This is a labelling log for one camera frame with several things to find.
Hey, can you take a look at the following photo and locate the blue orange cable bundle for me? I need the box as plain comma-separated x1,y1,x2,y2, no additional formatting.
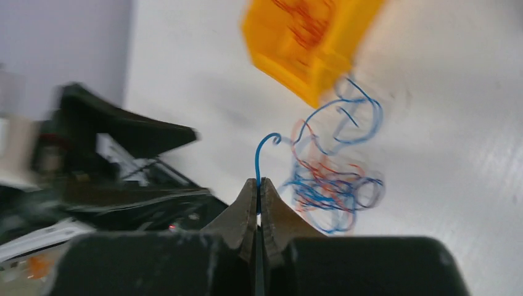
279,75,387,236

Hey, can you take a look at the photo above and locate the yellow plastic bin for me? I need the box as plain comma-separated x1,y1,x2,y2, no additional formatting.
241,0,385,108

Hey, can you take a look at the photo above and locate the red orange cable clump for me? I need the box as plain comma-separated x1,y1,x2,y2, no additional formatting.
272,1,336,51

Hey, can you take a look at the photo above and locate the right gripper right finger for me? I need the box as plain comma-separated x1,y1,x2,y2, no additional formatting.
260,177,325,268

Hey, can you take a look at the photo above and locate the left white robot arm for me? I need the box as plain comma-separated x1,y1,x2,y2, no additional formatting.
1,83,226,263

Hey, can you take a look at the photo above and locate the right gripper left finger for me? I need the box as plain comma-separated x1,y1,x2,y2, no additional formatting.
202,178,257,261

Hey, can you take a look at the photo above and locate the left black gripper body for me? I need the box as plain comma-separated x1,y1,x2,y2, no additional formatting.
32,83,226,231

